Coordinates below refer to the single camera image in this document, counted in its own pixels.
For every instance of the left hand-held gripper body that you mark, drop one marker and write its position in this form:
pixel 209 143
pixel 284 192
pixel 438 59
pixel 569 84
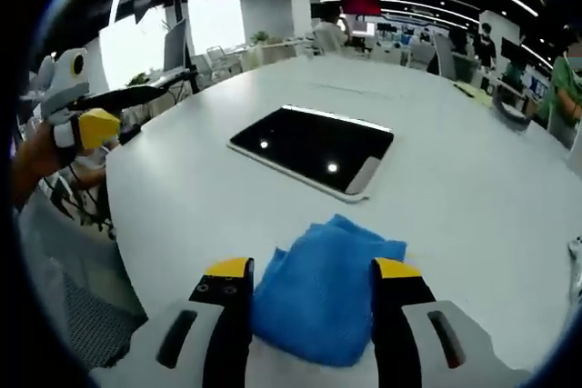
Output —
pixel 66 79

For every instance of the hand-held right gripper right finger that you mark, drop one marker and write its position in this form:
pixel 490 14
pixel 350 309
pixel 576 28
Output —
pixel 400 324

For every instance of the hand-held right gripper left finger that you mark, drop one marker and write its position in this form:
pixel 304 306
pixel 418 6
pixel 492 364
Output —
pixel 218 324

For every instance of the blue cleaning cloth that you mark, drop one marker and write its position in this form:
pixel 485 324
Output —
pixel 318 288

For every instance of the person's left hand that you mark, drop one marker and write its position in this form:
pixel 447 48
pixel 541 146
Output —
pixel 38 161

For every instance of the green potted plant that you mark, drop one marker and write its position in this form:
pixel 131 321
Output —
pixel 260 36
pixel 137 79

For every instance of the black device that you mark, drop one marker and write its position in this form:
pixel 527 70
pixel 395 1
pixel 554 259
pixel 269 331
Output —
pixel 129 134

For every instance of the dark computer monitor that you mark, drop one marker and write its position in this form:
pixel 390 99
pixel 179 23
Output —
pixel 175 45
pixel 511 49

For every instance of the black stand pole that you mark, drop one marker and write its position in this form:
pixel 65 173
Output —
pixel 184 29

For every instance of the row of white chairs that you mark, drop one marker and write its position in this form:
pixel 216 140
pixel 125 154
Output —
pixel 216 61

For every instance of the grey mesh office chair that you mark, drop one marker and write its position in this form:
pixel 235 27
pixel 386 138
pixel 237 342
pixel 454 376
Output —
pixel 82 297

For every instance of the white table power strip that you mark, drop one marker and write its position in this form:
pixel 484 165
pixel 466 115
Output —
pixel 354 90

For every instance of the grey curved headband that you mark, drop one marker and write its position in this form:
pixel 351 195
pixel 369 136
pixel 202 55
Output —
pixel 511 115

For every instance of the yellow paper sheet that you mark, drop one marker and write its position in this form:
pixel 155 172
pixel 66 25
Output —
pixel 473 92

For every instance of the white office chair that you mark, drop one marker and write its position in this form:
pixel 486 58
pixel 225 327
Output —
pixel 454 58

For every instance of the red wall screen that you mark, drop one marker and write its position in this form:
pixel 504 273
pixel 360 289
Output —
pixel 361 4

